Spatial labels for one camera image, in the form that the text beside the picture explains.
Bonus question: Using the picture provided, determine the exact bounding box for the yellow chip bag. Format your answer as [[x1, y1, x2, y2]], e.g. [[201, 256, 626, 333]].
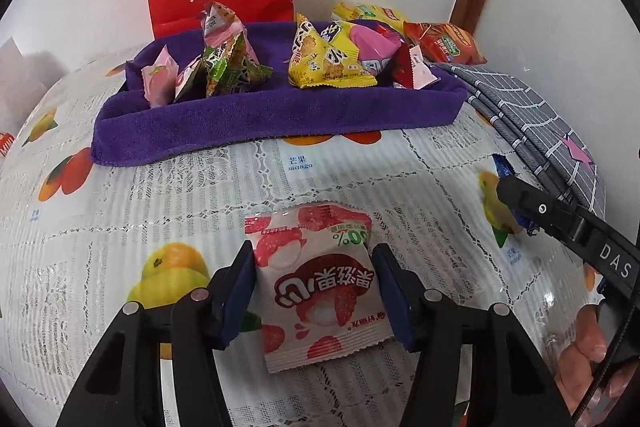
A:
[[331, 2, 408, 32]]

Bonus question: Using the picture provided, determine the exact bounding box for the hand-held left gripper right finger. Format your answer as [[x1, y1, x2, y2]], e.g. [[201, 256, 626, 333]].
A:
[[370, 243, 573, 427]]

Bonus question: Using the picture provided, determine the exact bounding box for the pale pink snack packet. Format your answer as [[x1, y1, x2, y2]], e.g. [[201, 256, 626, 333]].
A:
[[407, 44, 441, 88]]

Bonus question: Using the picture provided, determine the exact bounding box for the white red lychee packet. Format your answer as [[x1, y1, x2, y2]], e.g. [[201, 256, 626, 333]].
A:
[[244, 202, 396, 374]]

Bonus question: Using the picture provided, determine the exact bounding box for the person's right hand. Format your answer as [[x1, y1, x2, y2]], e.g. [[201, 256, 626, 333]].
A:
[[555, 304, 640, 423]]

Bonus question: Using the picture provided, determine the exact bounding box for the grey checked folded cloth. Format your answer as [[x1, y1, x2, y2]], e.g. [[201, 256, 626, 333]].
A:
[[437, 63, 608, 228]]

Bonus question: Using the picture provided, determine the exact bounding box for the purple towel-covered tray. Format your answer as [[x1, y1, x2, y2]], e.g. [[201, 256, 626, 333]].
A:
[[91, 21, 468, 168]]

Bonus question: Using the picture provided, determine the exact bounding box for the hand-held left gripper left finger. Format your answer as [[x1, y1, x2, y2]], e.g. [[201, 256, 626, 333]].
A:
[[55, 239, 258, 427]]

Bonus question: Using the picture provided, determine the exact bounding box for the black cable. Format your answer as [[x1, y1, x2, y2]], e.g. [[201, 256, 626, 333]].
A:
[[575, 302, 632, 427]]

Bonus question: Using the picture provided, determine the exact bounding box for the pink yellow snack packet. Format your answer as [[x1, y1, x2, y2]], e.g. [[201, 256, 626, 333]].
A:
[[350, 19, 406, 75]]

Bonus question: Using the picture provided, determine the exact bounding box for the orange chip bag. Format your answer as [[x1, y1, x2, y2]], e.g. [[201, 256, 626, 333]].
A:
[[402, 21, 488, 65]]

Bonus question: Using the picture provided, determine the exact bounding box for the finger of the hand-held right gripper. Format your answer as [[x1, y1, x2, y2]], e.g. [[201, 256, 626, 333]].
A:
[[496, 176, 601, 258]]

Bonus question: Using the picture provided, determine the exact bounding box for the blue snack packet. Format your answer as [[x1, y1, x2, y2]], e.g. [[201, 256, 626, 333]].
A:
[[491, 153, 540, 237]]

